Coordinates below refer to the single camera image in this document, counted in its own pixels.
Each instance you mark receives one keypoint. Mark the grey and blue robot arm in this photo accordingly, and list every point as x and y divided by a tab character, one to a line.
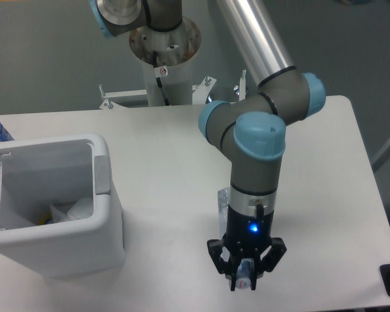
250	133

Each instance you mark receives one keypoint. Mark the white plastic trash can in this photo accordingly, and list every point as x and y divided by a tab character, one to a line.
59	170

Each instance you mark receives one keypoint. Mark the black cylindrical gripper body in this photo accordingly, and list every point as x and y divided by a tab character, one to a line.
250	232

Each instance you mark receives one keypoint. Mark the white upright bracket with bolt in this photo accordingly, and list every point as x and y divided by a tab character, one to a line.
240	89

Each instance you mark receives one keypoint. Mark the crushed clear plastic bottle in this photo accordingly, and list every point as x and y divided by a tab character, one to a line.
245	268

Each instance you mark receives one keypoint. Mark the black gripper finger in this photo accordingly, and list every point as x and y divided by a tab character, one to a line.
229	267
268	262

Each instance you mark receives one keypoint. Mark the white paper bag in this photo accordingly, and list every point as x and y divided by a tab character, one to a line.
79	210

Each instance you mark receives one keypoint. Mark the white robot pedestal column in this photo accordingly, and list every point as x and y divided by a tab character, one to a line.
166	59

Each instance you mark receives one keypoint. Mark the yellow packaging in trash can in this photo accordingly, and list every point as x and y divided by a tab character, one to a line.
47	219

